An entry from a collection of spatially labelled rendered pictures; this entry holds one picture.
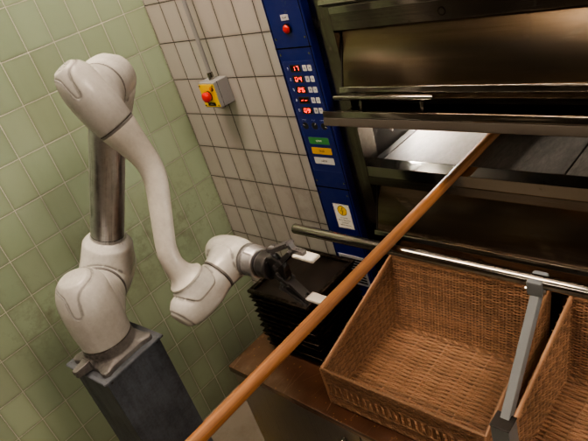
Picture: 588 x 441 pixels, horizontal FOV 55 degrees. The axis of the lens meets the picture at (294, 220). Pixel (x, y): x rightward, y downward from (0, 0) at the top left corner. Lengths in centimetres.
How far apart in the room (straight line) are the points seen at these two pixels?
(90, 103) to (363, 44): 78
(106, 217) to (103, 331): 33
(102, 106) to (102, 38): 89
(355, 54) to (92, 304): 103
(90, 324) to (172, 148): 101
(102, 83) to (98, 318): 64
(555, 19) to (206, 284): 105
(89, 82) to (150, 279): 122
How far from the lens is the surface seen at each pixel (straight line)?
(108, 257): 178
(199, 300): 151
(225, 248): 156
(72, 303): 166
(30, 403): 241
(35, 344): 232
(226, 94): 216
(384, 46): 168
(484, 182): 169
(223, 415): 115
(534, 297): 132
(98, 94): 143
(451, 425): 162
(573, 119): 135
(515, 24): 150
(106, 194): 170
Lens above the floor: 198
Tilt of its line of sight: 28 degrees down
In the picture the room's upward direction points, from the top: 18 degrees counter-clockwise
